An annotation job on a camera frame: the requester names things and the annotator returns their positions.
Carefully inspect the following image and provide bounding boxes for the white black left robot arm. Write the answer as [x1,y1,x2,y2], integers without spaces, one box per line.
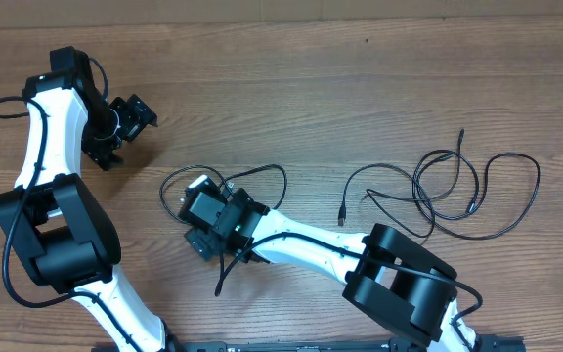
[0,47,183,351]

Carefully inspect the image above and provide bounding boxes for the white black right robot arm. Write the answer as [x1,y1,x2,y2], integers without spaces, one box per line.
[179,183,478,351]

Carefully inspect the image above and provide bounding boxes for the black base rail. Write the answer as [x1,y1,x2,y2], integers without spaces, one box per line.
[178,334,527,352]

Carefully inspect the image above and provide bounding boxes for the black cable silver plug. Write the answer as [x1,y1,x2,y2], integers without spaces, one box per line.
[158,163,288,226]

